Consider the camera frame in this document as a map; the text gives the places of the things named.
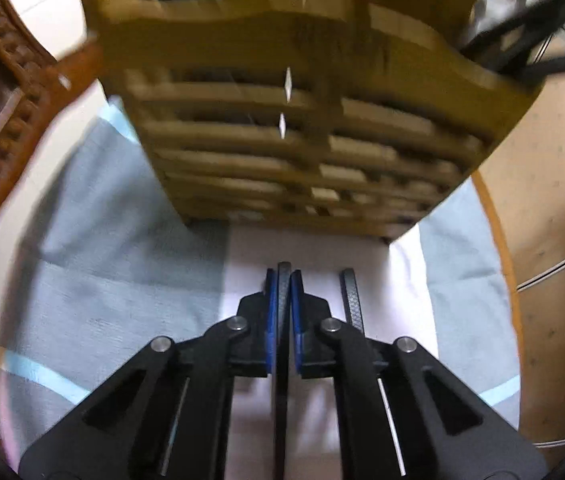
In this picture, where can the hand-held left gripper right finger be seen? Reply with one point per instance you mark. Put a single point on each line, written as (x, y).
(296, 320)

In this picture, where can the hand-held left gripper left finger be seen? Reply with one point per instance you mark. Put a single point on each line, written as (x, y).
(272, 320)

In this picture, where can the black textured chopstick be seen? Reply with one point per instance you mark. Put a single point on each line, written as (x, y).
(281, 425)
(352, 300)

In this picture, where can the slatted wooden utensil holder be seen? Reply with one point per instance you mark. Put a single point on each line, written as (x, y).
(262, 160)

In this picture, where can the row of black chopsticks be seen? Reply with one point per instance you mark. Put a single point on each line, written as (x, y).
(512, 27)

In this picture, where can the grey blue striped cloth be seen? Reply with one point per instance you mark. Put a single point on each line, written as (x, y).
(112, 285)

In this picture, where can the thin curved metal strip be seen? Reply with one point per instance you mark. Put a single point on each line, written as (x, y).
(557, 267)

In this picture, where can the carved brown wooden chair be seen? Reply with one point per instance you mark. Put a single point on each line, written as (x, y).
(12, 125)

